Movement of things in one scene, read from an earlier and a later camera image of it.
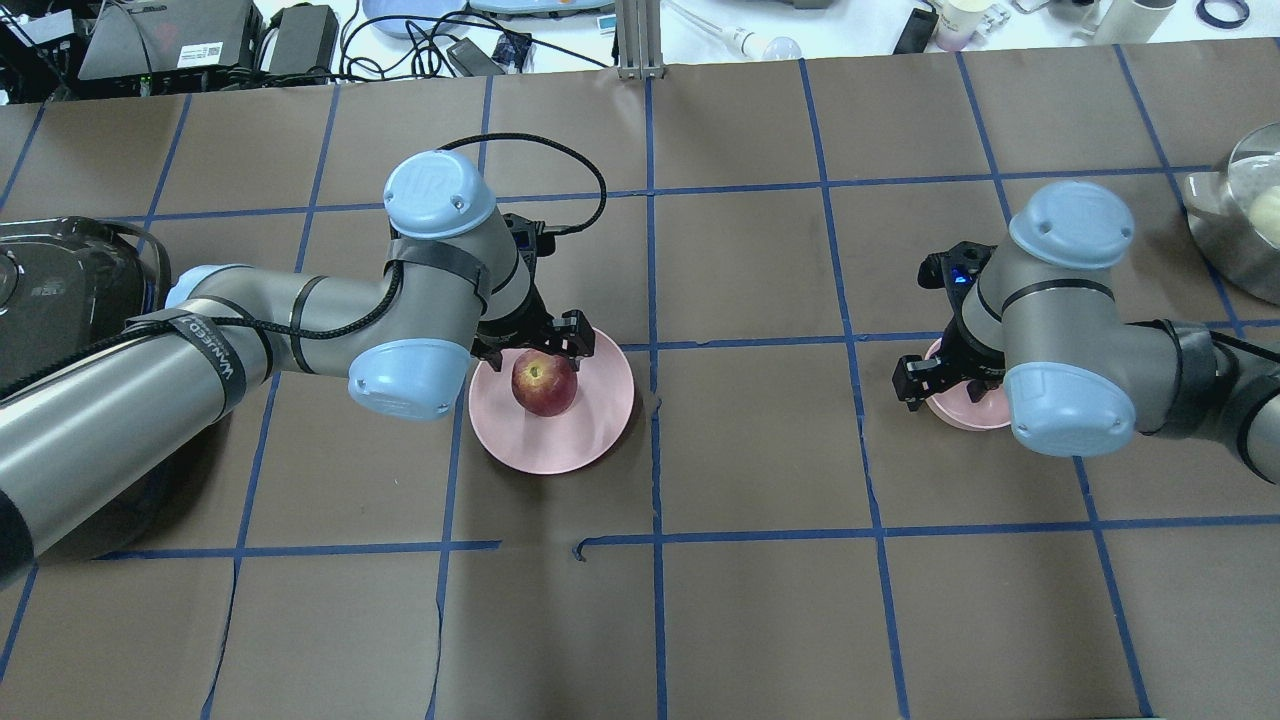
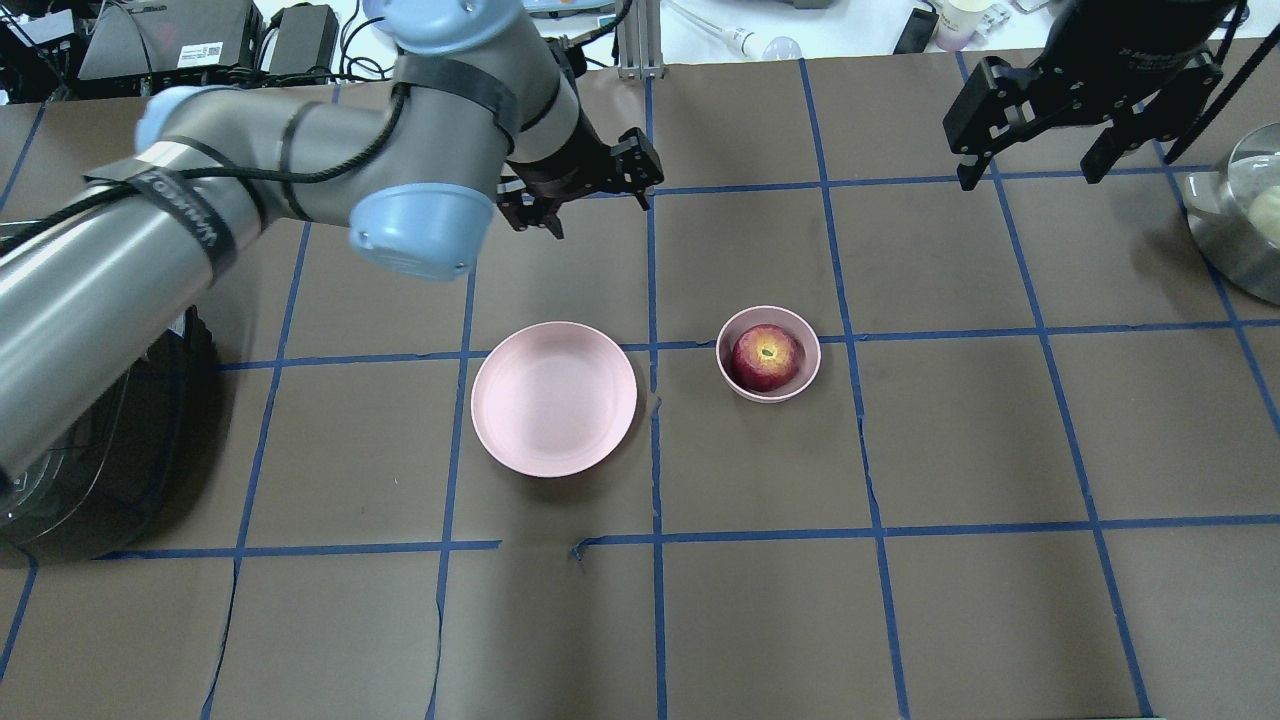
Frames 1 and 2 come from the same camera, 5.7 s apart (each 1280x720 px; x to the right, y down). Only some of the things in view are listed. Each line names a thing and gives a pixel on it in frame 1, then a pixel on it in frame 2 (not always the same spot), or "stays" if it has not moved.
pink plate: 575,440 stays
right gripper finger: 977,388 -> 1164,118
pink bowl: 956,406 -> 803,333
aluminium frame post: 639,31 stays
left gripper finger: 492,355 -> 524,210
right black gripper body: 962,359 -> 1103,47
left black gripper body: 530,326 -> 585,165
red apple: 544,384 -> 764,357
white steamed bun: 1265,215 stays
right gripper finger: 915,378 -> 996,105
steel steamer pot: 1217,205 stays
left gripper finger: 570,335 -> 635,164
